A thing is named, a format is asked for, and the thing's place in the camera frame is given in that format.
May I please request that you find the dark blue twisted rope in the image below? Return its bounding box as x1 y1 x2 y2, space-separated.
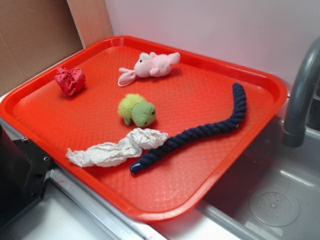
129 82 248 175

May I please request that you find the crumpled white cloth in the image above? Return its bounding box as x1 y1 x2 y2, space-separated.
66 127 169 168

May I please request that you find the brown cardboard panel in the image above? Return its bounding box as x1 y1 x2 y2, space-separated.
0 0 113 95

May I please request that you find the green plush turtle toy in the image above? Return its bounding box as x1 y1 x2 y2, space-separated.
117 93 157 128

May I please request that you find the pink plush toy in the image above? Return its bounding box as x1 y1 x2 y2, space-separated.
118 52 181 87

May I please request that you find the red plastic tray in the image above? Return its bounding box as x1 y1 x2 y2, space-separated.
0 36 287 222

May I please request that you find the grey toy sink basin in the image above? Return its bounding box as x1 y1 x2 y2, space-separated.
197 118 320 240

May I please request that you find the crumpled red paper ball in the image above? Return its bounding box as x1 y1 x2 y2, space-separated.
54 66 86 97

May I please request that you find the grey plastic faucet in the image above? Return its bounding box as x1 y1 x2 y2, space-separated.
281 38 320 148

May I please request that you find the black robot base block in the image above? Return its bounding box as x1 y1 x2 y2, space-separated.
0 127 53 230

